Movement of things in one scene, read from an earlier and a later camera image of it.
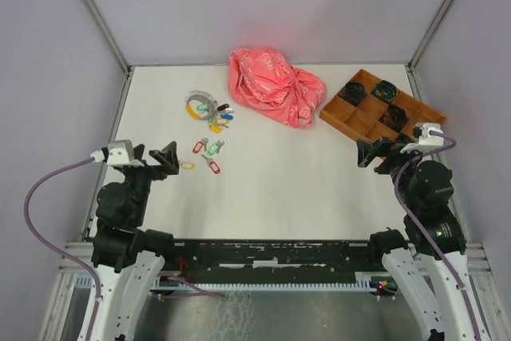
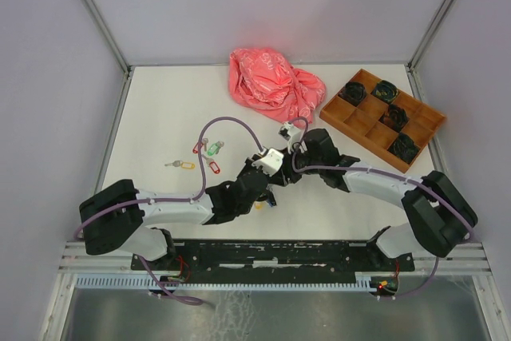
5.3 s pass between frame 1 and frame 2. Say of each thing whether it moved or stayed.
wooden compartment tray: stayed
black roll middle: stayed
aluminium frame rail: stayed
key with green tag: stayed
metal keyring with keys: moved
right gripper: moved
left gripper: moved
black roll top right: stayed
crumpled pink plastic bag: stayed
